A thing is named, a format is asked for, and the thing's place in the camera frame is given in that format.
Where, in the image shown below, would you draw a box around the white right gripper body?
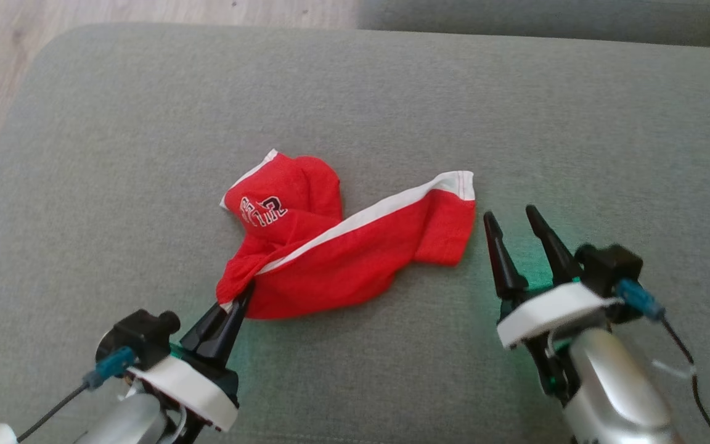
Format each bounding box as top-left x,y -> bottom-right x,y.
497,281 -> 624,408

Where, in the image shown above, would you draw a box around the white cable tie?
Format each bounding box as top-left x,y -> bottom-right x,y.
651,360 -> 698,380

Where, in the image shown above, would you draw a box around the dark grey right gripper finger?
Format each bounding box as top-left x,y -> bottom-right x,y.
526,205 -> 584,286
483,212 -> 529,301

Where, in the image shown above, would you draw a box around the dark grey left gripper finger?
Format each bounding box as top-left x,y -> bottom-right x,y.
181,302 -> 232,356
198,282 -> 256,371

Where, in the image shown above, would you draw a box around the red shorts with white stripe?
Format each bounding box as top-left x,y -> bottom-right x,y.
216,149 -> 476,320

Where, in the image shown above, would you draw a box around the large grey fabric sofa seat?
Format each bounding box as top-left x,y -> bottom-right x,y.
0,23 -> 710,444

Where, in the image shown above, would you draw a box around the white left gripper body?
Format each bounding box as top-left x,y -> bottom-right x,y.
127,355 -> 240,444

